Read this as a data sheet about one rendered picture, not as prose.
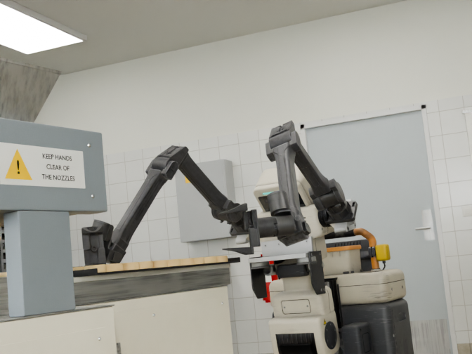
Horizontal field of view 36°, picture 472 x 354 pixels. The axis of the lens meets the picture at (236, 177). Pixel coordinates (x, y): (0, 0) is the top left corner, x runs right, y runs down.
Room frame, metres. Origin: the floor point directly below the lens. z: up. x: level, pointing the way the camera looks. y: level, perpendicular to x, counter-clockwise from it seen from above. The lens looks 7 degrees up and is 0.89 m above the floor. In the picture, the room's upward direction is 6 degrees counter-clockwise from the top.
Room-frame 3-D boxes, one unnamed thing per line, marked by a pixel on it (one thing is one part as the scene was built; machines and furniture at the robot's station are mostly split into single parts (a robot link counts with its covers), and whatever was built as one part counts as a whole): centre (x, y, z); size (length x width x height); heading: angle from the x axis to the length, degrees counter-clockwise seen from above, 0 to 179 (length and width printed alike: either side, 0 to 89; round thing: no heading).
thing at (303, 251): (2.78, -0.16, 0.87); 0.28 x 0.16 x 0.22; 58
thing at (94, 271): (1.97, 0.34, 0.91); 0.60 x 0.40 x 0.01; 148
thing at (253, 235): (2.00, 0.01, 0.95); 0.09 x 0.07 x 0.07; 103
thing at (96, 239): (2.35, 0.48, 0.99); 0.07 x 0.07 x 0.10; 13
